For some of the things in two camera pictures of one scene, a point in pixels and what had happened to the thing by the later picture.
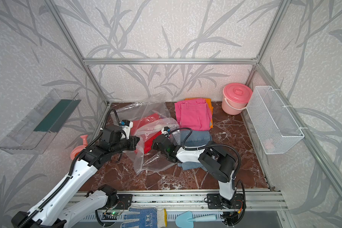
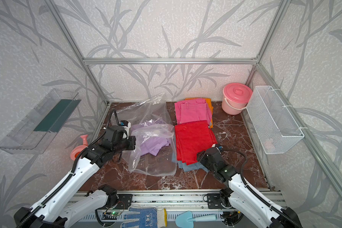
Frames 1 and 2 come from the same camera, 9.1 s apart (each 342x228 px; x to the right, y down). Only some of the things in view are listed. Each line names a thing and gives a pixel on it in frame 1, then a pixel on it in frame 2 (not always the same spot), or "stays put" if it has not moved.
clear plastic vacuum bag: (148, 118) stays put
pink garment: (193, 114) stays put
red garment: (146, 128) -> (192, 138)
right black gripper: (154, 145) -> (202, 156)
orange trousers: (211, 108) stays put
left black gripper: (133, 143) stays put
